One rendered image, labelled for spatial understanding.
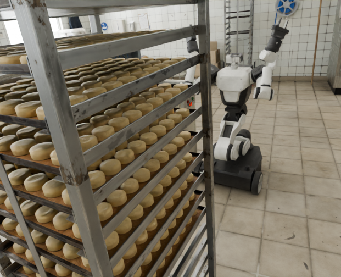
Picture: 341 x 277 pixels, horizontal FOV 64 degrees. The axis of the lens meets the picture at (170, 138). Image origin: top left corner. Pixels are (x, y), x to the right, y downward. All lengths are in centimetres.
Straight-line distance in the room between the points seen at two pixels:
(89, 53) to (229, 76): 181
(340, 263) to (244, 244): 57
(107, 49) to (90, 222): 32
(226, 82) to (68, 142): 192
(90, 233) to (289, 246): 169
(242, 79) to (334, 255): 134
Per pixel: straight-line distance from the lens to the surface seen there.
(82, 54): 51
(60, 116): 44
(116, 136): 58
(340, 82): 533
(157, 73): 71
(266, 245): 206
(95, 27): 117
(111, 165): 66
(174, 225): 102
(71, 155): 46
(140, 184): 77
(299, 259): 203
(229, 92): 229
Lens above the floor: 146
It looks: 24 degrees down
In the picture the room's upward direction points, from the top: 6 degrees counter-clockwise
